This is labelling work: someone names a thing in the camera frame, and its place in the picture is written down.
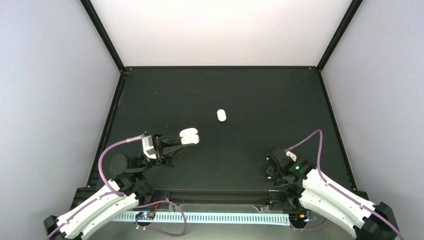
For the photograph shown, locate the beige small earbuds case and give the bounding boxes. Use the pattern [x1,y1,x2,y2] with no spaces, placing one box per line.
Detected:
[179,127,200,145]

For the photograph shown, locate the white earbuds charging case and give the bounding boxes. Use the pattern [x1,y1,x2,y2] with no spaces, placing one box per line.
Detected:
[216,109,227,122]

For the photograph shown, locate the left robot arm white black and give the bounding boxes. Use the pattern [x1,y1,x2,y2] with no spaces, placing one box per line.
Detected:
[43,128,200,240]

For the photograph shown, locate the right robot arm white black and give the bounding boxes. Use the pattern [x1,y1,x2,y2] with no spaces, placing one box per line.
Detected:
[265,147,399,240]

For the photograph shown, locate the right circuit board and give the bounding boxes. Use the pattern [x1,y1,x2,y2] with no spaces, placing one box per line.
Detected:
[289,213,317,223]

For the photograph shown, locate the circuit board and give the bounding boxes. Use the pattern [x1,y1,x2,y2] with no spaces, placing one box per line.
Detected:
[135,211,156,221]
[289,213,317,223]

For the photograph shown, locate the left circuit board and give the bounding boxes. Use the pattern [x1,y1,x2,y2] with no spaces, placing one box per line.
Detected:
[135,211,156,221]

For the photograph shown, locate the clear plastic sheet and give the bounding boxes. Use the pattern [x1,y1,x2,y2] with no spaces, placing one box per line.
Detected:
[251,204,374,240]

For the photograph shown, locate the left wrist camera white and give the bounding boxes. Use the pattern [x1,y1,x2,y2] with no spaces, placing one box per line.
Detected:
[141,135,157,159]

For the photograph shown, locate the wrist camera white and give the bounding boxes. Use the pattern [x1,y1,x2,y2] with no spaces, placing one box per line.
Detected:
[285,151,297,162]
[141,135,157,159]

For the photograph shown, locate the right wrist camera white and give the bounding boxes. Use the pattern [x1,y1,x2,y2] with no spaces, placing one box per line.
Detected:
[285,151,297,162]

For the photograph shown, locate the black front aluminium rail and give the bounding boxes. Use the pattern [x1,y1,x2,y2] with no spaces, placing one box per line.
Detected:
[73,188,369,213]

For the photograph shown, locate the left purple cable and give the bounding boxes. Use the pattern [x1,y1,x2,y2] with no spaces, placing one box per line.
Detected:
[46,133,147,240]

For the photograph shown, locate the purple cable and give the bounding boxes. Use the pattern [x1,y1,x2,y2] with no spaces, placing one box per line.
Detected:
[284,129,406,240]
[46,133,147,240]

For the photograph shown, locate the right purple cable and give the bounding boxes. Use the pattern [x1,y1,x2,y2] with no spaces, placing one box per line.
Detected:
[284,129,406,240]

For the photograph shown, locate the light blue slotted cable duct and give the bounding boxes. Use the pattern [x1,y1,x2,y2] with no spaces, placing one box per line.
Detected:
[110,211,291,227]

